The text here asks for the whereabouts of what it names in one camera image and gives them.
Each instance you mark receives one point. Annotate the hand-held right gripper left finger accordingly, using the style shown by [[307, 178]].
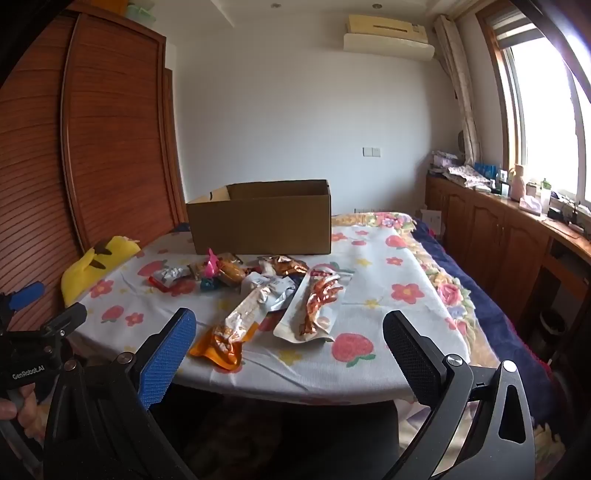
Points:
[[170, 357]]

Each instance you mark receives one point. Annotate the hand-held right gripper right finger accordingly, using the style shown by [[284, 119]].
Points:
[[411, 362]]

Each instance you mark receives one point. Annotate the small teal candy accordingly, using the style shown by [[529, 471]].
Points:
[[207, 285]]

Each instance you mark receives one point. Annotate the brown cardboard box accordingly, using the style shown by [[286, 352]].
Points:
[[258, 226]]

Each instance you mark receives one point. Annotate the rose pattern blanket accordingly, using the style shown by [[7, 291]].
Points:
[[443, 290]]

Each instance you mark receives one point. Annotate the yellow plush toy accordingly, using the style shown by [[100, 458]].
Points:
[[92, 272]]

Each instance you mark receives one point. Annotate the wooden slatted wardrobe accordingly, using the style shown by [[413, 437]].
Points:
[[115, 138]]

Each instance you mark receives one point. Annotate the white tissue pack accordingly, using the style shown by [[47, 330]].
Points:
[[530, 205]]

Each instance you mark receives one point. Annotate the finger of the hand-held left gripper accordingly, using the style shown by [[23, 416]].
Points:
[[25, 295], [64, 318]]

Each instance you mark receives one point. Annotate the long orange snack packet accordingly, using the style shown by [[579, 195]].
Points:
[[231, 330]]

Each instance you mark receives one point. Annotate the red and silver snack packet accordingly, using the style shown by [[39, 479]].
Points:
[[168, 276]]

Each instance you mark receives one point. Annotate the clear packet of red strips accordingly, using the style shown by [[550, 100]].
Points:
[[314, 304]]

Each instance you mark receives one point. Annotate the green capped bottle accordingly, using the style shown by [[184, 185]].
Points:
[[545, 194]]

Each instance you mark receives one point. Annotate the pink figurine bottle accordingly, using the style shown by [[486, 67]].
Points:
[[519, 180]]

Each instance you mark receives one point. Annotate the pink snack packet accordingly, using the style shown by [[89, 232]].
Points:
[[211, 266]]

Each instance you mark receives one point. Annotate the black desktop device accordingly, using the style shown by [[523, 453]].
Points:
[[563, 214]]

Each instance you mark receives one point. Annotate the white paper bag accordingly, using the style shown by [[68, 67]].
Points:
[[431, 220]]

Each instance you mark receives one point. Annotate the patterned curtain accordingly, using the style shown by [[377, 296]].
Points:
[[461, 92]]

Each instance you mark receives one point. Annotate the small brown snack packet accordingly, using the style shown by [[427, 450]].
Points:
[[196, 270]]

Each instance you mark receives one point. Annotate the wooden low cabinet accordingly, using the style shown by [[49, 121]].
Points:
[[485, 240]]

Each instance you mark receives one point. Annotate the stack of folded cloths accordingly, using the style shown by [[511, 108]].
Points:
[[457, 173]]

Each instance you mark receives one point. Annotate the white floral bedsheet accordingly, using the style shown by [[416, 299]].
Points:
[[392, 286]]

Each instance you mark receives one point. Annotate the wooden framed window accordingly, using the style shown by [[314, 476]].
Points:
[[545, 115]]

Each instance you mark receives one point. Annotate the white wall switch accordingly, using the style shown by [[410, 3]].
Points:
[[371, 152]]

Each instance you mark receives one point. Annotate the wall air conditioner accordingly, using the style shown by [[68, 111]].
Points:
[[388, 44]]

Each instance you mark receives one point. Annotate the person's left hand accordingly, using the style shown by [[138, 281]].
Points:
[[28, 415]]

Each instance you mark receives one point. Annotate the dark blue blanket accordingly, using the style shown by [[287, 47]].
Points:
[[498, 323]]

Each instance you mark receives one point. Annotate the silver white snack packet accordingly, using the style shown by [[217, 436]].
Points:
[[277, 295]]

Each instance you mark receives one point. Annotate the green storage box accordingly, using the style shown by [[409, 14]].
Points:
[[141, 11]]

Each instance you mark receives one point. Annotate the clear bread packet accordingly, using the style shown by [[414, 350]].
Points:
[[228, 273]]

